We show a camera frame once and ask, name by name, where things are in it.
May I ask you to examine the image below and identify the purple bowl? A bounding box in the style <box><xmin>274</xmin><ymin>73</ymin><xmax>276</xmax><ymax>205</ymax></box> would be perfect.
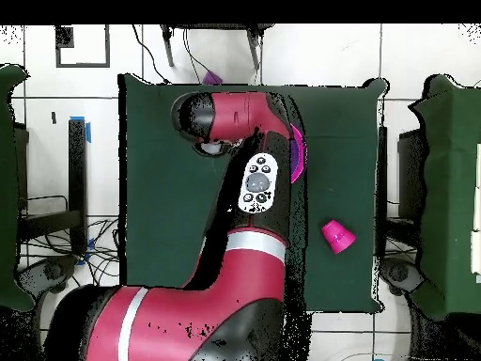
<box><xmin>290</xmin><ymin>139</ymin><xmax>303</xmax><ymax>173</ymax></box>

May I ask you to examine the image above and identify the large pink bowl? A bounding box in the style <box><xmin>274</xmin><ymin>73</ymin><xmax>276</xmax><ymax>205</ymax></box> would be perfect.
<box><xmin>289</xmin><ymin>122</ymin><xmax>309</xmax><ymax>185</ymax></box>

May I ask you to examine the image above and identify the pinkish red cup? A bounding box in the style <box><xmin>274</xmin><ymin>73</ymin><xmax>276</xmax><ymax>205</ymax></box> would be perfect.
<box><xmin>319</xmin><ymin>219</ymin><xmax>357</xmax><ymax>256</ymax></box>

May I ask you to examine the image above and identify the dark green tablecloth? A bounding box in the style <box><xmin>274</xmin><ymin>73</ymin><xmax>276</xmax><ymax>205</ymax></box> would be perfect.
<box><xmin>117</xmin><ymin>72</ymin><xmax>388</xmax><ymax>313</ymax></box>

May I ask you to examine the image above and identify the small purple object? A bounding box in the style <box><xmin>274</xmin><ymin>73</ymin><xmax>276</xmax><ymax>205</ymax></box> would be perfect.
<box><xmin>201</xmin><ymin>70</ymin><xmax>224</xmax><ymax>86</ymax></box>

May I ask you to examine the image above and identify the black metal stand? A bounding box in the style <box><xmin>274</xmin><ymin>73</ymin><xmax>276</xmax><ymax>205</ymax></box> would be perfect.
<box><xmin>16</xmin><ymin>116</ymin><xmax>92</xmax><ymax>255</ymax></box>
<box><xmin>386</xmin><ymin>127</ymin><xmax>427</xmax><ymax>245</ymax></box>

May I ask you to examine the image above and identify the green cloth covered table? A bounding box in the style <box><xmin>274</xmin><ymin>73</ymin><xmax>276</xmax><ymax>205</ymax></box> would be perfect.
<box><xmin>408</xmin><ymin>73</ymin><xmax>481</xmax><ymax>321</ymax></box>
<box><xmin>0</xmin><ymin>63</ymin><xmax>36</xmax><ymax>313</ymax></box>

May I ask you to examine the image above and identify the tangle of cables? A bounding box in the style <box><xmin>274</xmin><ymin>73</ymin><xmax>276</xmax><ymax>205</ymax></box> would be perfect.
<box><xmin>16</xmin><ymin>215</ymin><xmax>121</xmax><ymax>287</ymax></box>

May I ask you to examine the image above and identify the black camera tripod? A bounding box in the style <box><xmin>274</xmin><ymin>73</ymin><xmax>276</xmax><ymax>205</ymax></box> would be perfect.
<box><xmin>160</xmin><ymin>24</ymin><xmax>275</xmax><ymax>71</ymax></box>

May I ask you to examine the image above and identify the dark grey pedestal leg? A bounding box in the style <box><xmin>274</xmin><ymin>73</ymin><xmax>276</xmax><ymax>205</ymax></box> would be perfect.
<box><xmin>379</xmin><ymin>257</ymin><xmax>426</xmax><ymax>298</ymax></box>
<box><xmin>16</xmin><ymin>254</ymin><xmax>79</xmax><ymax>296</ymax></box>

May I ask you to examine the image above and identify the black square frame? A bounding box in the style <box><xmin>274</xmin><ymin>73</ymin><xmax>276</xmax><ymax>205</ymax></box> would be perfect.
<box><xmin>54</xmin><ymin>24</ymin><xmax>111</xmax><ymax>70</ymax></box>

